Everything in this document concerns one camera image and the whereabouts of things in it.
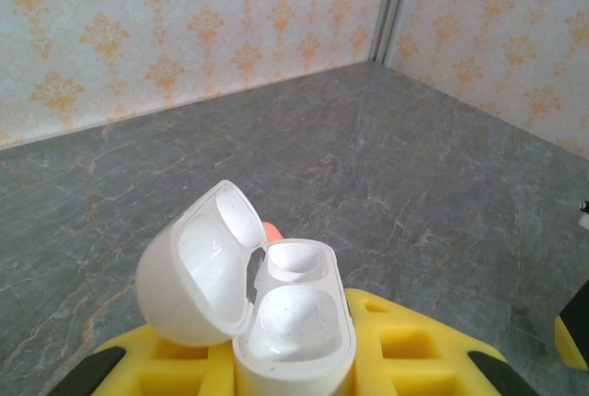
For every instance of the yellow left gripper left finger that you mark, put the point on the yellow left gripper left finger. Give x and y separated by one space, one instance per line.
152 368

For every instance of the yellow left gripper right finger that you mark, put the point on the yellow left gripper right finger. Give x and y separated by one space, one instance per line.
414 350

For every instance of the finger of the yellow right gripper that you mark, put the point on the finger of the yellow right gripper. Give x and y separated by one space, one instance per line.
575 336

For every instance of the white earbud charging case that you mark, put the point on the white earbud charging case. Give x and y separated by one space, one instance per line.
239 285

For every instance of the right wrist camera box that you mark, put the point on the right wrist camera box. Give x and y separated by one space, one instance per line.
584 216

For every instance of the aluminium frame post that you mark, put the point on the aluminium frame post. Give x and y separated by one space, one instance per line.
391 4

